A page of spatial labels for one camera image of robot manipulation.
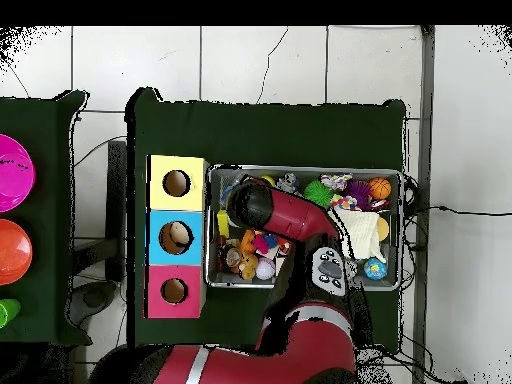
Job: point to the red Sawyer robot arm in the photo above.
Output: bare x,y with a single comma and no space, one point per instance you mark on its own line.
296,216

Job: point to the wooden box with three holes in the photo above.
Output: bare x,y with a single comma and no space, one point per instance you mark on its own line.
176,204

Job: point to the shallow mesh bin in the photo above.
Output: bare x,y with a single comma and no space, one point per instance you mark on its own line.
394,240

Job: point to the yellow wooden block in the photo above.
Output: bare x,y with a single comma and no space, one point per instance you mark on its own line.
222,224

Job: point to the black drink can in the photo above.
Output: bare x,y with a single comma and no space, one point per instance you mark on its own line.
232,256

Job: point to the orange plush toy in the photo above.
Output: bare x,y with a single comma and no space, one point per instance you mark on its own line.
248,264

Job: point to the small white baseball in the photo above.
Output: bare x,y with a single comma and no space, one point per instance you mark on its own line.
265,268

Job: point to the green spiky rubber ball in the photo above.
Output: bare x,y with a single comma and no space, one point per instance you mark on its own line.
318,193

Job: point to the dark green table cloth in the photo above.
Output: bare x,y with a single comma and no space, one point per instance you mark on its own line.
52,240
272,136

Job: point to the colourful patterned cloth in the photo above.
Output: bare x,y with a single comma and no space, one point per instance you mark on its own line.
336,182

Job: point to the purple spiky rubber ball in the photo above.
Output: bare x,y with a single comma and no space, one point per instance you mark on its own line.
358,190

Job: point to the small orange basketball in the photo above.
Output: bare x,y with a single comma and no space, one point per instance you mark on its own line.
379,188

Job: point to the blue globe ball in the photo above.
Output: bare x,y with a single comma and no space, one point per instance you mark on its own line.
375,268

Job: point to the magenta plastic bowl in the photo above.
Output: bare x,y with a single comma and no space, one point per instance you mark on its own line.
12,188

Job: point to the orange plastic bowl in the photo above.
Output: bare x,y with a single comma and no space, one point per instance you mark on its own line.
12,252

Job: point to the green plastic cup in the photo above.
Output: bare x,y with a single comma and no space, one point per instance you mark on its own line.
8,312

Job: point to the grey metal rail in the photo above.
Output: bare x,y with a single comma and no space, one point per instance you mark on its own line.
424,160

